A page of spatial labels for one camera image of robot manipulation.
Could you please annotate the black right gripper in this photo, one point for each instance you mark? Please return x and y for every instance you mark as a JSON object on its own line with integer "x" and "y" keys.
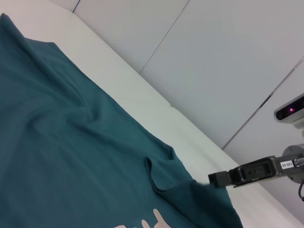
{"x": 286, "y": 166}

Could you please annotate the teal t-shirt with FREE print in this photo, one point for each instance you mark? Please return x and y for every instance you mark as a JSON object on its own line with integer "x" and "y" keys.
{"x": 71, "y": 118}

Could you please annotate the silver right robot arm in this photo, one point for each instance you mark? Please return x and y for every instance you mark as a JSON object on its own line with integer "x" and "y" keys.
{"x": 294, "y": 150}

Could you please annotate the silver elbow connector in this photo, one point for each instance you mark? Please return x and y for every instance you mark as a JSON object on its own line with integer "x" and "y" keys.
{"x": 299, "y": 162}

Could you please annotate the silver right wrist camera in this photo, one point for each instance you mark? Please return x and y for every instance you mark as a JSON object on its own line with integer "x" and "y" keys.
{"x": 289, "y": 110}

